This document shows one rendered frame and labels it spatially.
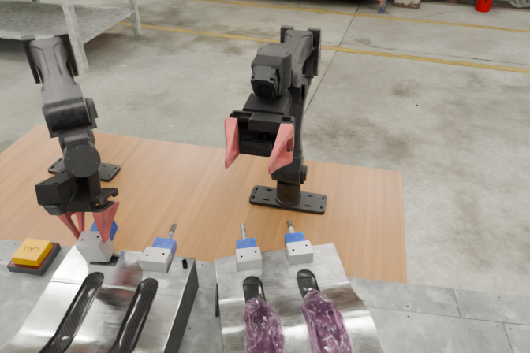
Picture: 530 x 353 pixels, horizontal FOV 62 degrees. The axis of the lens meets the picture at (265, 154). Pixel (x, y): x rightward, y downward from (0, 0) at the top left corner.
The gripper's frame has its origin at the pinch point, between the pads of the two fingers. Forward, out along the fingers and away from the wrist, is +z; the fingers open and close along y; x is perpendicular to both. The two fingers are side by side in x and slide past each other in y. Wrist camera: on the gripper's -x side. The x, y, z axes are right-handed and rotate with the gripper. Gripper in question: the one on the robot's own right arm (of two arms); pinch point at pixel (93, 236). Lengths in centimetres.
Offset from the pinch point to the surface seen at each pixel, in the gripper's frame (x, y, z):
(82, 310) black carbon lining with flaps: -8.8, 1.4, 10.2
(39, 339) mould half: -15.4, -2.8, 11.7
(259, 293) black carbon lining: 3.0, 31.8, 12.7
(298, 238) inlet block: 15.7, 38.5, 6.7
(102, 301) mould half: -7.1, 4.6, 9.4
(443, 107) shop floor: 266, 122, 16
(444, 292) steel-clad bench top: 15, 69, 18
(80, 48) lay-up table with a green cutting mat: 265, -162, -43
